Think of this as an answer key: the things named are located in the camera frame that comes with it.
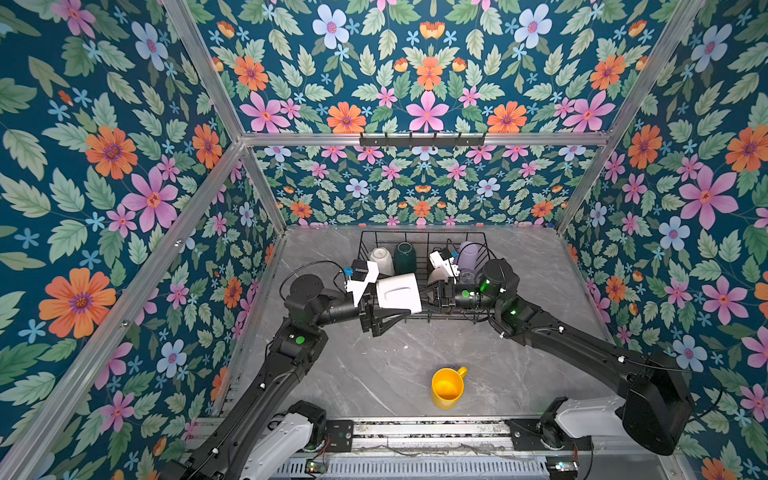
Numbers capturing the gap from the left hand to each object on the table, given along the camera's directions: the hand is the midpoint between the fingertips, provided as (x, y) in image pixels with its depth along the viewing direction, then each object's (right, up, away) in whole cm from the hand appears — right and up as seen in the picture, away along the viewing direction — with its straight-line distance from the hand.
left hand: (406, 296), depth 58 cm
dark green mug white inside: (-1, +7, +37) cm, 38 cm away
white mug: (-8, +7, +36) cm, 37 cm away
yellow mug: (+11, -28, +22) cm, 37 cm away
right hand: (+1, -1, +4) cm, 4 cm away
